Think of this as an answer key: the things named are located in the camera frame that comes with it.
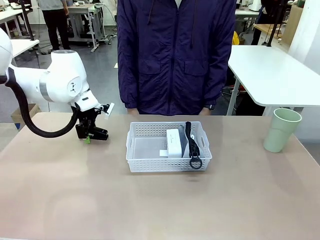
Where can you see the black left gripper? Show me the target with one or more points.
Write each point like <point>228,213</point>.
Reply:
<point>85,123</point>

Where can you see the black stapler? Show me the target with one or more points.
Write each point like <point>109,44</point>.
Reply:
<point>101,133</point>

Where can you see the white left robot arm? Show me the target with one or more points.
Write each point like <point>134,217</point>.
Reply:
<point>62,75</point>

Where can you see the white perforated plastic basket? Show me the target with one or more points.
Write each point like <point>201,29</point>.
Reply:
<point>147,162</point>

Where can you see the person's right hand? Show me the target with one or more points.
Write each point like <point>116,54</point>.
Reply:
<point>132,111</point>

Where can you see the person's left hand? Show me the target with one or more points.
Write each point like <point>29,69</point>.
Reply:
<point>203,112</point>

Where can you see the brown cardboard box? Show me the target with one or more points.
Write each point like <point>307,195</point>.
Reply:
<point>17,117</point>

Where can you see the white rectangular carton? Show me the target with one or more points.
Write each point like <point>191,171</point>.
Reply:
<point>173,143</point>

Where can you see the grey fabric pouch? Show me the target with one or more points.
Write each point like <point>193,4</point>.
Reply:
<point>184,145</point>

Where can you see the small white side table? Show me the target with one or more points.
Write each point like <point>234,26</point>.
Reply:
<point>22,47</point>

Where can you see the bystander in black trousers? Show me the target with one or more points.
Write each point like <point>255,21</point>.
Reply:
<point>56,22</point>

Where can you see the person in dark blue jacket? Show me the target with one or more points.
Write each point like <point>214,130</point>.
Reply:
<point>175,55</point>

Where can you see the black wristwatch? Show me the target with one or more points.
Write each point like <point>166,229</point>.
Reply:
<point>210,107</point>

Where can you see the yellow object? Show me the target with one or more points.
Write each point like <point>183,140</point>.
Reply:
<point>236,38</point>

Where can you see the large white table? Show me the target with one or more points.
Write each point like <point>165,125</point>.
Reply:
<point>270,75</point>

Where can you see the light green plastic cup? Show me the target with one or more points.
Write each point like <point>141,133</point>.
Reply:
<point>281,130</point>

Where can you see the bystander in dark clothes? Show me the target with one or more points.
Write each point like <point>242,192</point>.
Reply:
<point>261,25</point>

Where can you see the light wooden desk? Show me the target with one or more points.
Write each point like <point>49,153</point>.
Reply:
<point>268,28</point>

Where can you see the tall plywood panel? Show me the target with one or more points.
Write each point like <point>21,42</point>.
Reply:
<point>292,25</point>

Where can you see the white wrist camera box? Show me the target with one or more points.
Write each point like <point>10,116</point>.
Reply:
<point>108,110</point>

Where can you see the white metal-frame workbench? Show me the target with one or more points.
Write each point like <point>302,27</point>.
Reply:
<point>87,15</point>

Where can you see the black camera stand pole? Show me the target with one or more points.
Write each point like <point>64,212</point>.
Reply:
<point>273,25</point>
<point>28,20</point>

